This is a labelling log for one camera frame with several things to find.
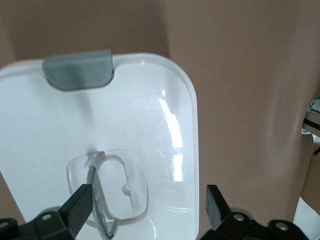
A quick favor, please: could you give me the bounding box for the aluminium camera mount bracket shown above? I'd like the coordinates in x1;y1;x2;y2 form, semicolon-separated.
301;95;320;136

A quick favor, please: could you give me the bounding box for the white plastic box lid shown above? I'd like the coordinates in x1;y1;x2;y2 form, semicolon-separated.
0;49;200;240

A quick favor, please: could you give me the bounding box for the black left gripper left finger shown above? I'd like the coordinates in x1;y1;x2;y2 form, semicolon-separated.
22;183;95;240

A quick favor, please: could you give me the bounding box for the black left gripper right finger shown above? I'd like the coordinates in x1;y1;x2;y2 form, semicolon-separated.
199;184;263;240

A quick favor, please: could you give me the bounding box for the brown table mat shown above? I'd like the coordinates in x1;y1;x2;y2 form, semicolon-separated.
0;0;320;240

